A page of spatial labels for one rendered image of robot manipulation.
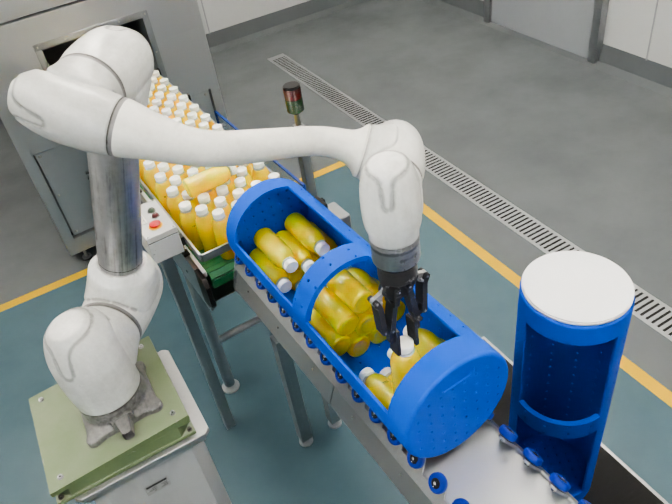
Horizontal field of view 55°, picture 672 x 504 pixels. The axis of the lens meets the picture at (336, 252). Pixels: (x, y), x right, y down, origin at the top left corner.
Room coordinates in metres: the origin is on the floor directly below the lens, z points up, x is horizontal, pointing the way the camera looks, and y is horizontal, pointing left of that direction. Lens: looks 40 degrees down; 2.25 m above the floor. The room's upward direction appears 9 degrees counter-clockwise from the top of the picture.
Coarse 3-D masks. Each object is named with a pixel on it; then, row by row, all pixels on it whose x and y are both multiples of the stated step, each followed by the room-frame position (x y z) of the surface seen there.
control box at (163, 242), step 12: (144, 204) 1.79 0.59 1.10; (156, 204) 1.77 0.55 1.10; (144, 216) 1.72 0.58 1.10; (144, 228) 1.65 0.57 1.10; (156, 228) 1.64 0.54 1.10; (168, 228) 1.63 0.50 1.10; (144, 240) 1.62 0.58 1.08; (156, 240) 1.60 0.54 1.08; (168, 240) 1.62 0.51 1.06; (180, 240) 1.63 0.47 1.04; (156, 252) 1.60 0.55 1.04; (168, 252) 1.61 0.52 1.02; (180, 252) 1.63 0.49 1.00
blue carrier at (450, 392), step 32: (256, 192) 1.55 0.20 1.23; (288, 192) 1.63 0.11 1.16; (256, 224) 1.57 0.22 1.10; (320, 224) 1.58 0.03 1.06; (352, 256) 1.20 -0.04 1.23; (320, 288) 1.14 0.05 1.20; (448, 320) 0.96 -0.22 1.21; (384, 352) 1.12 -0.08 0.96; (448, 352) 0.85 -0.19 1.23; (480, 352) 0.85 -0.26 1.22; (352, 384) 0.93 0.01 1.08; (416, 384) 0.81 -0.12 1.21; (448, 384) 0.81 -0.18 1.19; (480, 384) 0.84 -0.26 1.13; (384, 416) 0.82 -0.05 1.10; (416, 416) 0.77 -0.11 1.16; (448, 416) 0.81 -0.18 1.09; (480, 416) 0.85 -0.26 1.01; (416, 448) 0.77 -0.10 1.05; (448, 448) 0.80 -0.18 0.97
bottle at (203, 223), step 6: (198, 216) 1.73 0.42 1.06; (204, 216) 1.73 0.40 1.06; (210, 216) 1.74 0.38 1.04; (198, 222) 1.72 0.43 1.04; (204, 222) 1.72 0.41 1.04; (210, 222) 1.72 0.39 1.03; (198, 228) 1.72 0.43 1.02; (204, 228) 1.71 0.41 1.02; (210, 228) 1.72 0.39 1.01; (204, 234) 1.71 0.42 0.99; (210, 234) 1.71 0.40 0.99; (204, 240) 1.72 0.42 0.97; (210, 240) 1.71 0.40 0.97; (204, 246) 1.72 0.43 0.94; (210, 246) 1.71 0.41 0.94; (216, 246) 1.72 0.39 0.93
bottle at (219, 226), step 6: (216, 222) 1.69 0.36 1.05; (222, 222) 1.69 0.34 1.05; (216, 228) 1.68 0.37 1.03; (222, 228) 1.68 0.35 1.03; (216, 234) 1.68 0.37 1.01; (222, 234) 1.68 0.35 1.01; (216, 240) 1.69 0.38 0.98; (222, 240) 1.68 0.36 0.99; (228, 252) 1.68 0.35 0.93; (228, 258) 1.68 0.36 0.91
